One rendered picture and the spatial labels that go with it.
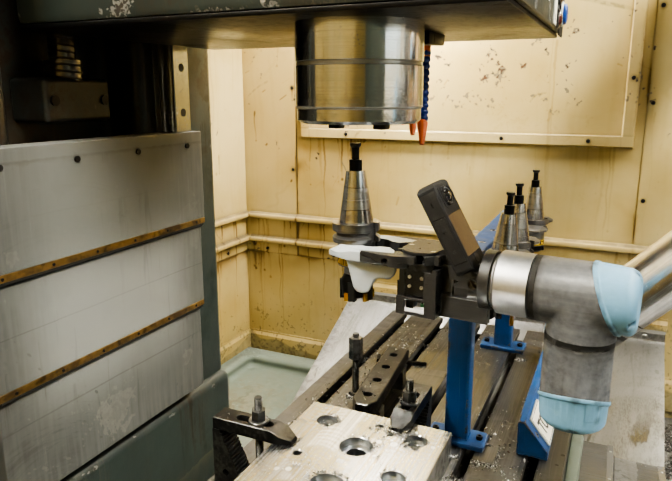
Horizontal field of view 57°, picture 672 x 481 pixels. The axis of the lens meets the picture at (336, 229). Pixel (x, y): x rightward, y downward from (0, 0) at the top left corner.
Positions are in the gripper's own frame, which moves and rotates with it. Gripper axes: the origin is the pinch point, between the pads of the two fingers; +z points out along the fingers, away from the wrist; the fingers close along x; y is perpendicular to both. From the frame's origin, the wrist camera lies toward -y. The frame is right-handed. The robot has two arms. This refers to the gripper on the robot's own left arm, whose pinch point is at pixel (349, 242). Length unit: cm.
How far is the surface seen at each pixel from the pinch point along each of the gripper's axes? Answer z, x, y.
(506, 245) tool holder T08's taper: -13.3, 28.4, 4.8
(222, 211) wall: 90, 77, 18
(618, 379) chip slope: -27, 89, 50
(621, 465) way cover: -32, 63, 58
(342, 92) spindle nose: -3.2, -7.6, -19.5
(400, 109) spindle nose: -8.3, -2.8, -17.6
